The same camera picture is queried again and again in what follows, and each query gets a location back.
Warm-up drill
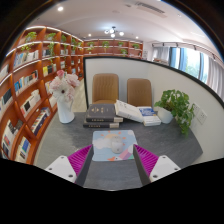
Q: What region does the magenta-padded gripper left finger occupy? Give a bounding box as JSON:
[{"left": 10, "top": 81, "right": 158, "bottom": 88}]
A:
[{"left": 44, "top": 143, "right": 94, "bottom": 187}]

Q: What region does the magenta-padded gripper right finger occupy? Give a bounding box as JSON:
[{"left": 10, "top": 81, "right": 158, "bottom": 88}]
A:
[{"left": 132, "top": 143, "right": 182, "bottom": 186}]

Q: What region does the light grey computer mouse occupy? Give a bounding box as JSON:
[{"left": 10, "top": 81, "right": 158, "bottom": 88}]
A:
[{"left": 110, "top": 135, "right": 124, "bottom": 154}]

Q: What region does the sun and cloud mouse pad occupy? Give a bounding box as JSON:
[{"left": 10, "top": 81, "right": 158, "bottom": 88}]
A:
[{"left": 91, "top": 129, "right": 139, "bottom": 162}]

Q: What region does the blue and white book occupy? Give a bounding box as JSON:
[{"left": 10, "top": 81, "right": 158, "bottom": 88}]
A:
[{"left": 138, "top": 105, "right": 162, "bottom": 127}]

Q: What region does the white jug vase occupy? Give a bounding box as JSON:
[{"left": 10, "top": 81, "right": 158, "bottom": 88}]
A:
[{"left": 56, "top": 99, "right": 76, "bottom": 125}]

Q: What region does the thick dark grey book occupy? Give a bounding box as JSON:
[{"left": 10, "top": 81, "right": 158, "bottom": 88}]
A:
[
  {"left": 85, "top": 103, "right": 124, "bottom": 124},
  {"left": 82, "top": 119, "right": 120, "bottom": 129}
]

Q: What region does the green plant in white pot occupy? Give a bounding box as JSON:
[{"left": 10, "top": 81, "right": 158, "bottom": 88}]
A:
[{"left": 153, "top": 88, "right": 196, "bottom": 136}]

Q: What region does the thick white book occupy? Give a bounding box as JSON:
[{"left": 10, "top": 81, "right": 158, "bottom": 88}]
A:
[{"left": 114, "top": 99, "right": 145, "bottom": 124}]

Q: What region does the tan upholstered chair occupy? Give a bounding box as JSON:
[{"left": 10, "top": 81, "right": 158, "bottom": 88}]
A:
[
  {"left": 91, "top": 73, "right": 120, "bottom": 105},
  {"left": 126, "top": 77, "right": 153, "bottom": 108}
]

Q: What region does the pink and white flower bouquet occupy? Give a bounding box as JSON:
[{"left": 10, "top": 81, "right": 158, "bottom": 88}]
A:
[{"left": 48, "top": 69, "right": 81, "bottom": 104}]

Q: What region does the large orange wooden bookshelf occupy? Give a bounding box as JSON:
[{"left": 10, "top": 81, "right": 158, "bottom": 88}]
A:
[{"left": 0, "top": 25, "right": 85, "bottom": 165}]

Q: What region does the orange shelf with plants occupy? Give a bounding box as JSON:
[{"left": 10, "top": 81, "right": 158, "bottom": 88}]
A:
[{"left": 83, "top": 38, "right": 144, "bottom": 59}]

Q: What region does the ceiling lamp cluster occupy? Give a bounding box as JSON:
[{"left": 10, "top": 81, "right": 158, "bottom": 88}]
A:
[{"left": 103, "top": 25, "right": 125, "bottom": 39}]

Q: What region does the ceiling air conditioner vent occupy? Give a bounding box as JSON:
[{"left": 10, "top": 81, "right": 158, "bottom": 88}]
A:
[{"left": 134, "top": 1, "right": 168, "bottom": 18}]

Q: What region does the white wall socket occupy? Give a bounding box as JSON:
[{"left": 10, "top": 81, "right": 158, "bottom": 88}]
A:
[
  {"left": 196, "top": 109, "right": 208, "bottom": 125},
  {"left": 192, "top": 103, "right": 201, "bottom": 116}
]

